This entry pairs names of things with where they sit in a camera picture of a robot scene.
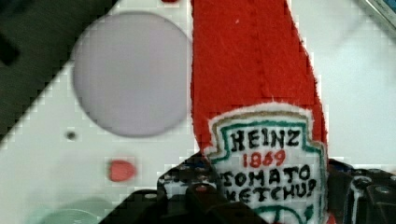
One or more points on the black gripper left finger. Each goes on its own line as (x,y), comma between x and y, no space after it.
(192,188)

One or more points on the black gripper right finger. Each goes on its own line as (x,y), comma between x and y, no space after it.
(361,196)

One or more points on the red plush ketchup bottle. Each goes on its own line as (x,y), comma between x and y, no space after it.
(256,112)

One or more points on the green bowl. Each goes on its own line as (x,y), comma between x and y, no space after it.
(87,211)

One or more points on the large grey plate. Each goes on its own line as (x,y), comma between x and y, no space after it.
(132,74)

